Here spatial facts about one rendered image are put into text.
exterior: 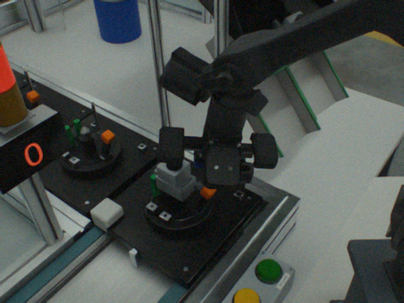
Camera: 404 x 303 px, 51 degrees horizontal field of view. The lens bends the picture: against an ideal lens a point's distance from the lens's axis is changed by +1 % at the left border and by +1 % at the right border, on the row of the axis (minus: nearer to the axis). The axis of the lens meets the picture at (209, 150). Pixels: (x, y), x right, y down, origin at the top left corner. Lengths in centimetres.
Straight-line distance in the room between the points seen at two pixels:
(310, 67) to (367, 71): 218
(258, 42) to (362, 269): 37
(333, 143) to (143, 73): 66
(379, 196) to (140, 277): 58
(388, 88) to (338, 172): 203
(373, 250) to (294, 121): 38
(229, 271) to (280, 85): 43
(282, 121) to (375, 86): 217
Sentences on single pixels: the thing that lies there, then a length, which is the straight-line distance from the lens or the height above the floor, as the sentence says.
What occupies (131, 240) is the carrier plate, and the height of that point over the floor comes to 97.
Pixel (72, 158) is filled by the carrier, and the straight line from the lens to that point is 94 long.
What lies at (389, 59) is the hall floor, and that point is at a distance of 344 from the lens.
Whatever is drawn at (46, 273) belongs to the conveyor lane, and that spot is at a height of 95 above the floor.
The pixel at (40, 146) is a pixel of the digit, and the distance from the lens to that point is 66.
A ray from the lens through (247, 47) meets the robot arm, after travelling 50.
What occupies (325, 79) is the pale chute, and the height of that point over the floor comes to 104.
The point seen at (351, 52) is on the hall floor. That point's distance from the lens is 345.
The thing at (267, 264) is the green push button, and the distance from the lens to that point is 76.
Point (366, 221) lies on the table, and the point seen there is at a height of 86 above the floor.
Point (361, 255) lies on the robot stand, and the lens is 70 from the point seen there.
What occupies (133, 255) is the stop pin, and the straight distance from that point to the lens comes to 79.
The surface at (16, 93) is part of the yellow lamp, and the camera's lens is 61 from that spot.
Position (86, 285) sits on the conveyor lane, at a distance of 84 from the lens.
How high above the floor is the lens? 161
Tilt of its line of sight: 42 degrees down
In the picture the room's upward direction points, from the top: 2 degrees counter-clockwise
